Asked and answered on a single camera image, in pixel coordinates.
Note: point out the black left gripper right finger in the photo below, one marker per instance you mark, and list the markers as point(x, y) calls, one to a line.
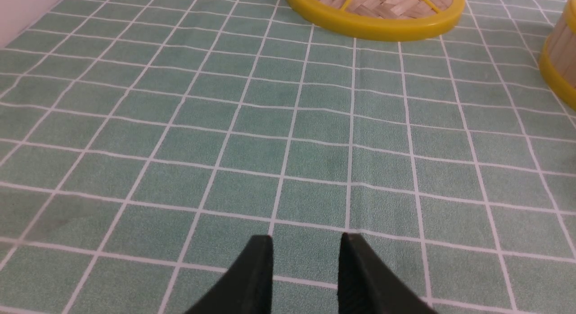
point(367, 286)

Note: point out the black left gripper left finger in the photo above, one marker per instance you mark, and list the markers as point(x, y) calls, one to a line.
point(246, 288)

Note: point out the yellow bamboo steamer lid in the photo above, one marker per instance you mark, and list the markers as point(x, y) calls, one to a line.
point(382, 20)

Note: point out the yellow bamboo steamer basket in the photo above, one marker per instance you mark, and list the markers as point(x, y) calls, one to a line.
point(557, 62)

